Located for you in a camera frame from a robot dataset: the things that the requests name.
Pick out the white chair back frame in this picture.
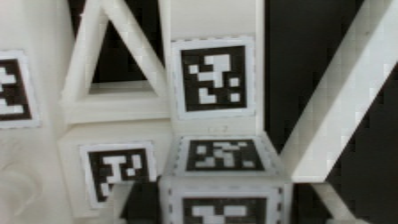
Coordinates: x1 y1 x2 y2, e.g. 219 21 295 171
0 0 265 224

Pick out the white tagged cube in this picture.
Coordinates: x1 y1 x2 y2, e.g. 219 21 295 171
160 135 293 224

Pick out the white front fence bar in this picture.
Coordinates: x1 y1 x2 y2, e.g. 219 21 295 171
281 0 398 183

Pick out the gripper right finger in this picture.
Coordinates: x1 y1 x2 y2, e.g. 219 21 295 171
292 181 370 224

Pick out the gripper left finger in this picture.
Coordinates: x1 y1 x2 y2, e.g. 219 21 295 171
96 179 164 224

